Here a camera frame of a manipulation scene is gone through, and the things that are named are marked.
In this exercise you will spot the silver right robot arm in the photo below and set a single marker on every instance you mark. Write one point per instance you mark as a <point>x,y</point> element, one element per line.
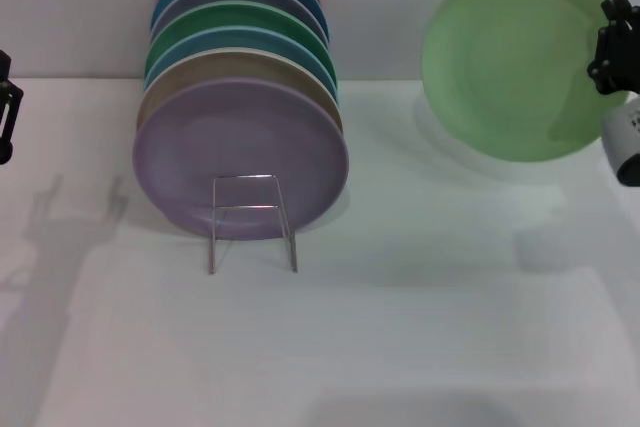
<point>625,132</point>

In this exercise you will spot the light blue plate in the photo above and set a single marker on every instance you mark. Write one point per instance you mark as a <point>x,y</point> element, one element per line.
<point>220,42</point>

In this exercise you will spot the beige plate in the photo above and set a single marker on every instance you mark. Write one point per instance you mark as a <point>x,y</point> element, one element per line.
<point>210,67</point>

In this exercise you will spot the lilac plate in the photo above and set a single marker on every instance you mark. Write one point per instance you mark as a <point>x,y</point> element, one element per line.
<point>200,147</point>

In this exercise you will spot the light green plate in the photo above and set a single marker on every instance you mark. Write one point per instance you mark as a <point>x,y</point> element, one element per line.
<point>510,62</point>

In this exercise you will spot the dark green plate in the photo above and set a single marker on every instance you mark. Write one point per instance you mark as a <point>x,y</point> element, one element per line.
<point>225,18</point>

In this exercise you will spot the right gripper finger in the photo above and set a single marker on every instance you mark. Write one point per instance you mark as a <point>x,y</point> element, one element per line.
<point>617,57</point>

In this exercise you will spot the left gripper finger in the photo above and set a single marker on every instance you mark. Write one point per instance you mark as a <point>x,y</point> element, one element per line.
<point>6,97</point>

